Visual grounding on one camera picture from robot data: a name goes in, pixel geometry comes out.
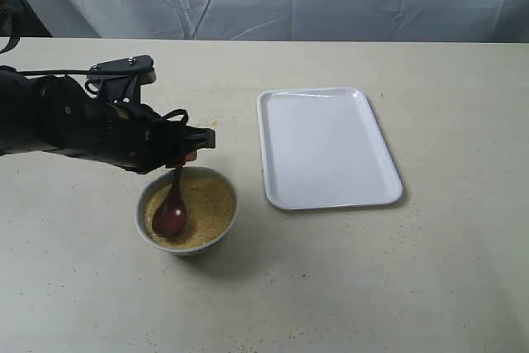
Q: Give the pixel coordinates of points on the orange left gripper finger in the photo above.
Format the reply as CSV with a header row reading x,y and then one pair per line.
x,y
197,138
188,157

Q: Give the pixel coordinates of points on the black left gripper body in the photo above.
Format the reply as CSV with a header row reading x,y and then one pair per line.
x,y
135,138

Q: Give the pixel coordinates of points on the brown wooden spoon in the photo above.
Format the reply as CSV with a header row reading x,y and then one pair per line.
x,y
170,217

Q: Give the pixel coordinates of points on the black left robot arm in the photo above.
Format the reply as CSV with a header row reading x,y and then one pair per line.
x,y
55,115

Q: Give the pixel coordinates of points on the yellowish-brown grains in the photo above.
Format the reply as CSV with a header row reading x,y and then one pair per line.
x,y
209,205

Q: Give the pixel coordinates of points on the white ceramic bowl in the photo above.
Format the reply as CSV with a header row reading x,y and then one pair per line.
x,y
167,179

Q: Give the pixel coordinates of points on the white plastic tray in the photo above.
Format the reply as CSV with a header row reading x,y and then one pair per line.
x,y
323,148

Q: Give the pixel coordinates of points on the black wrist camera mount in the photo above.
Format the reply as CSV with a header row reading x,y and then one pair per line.
x,y
120,81

